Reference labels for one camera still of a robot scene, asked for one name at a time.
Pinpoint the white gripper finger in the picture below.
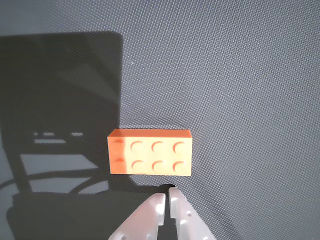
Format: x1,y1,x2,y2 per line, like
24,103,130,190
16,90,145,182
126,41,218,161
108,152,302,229
168,186,217,240
107,192,166,240

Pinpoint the orange lego block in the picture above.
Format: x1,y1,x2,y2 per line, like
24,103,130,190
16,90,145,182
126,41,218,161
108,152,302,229
107,128,193,177

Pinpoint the dark grey mat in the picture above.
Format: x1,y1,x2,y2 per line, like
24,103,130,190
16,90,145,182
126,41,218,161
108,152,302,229
0,0,320,240

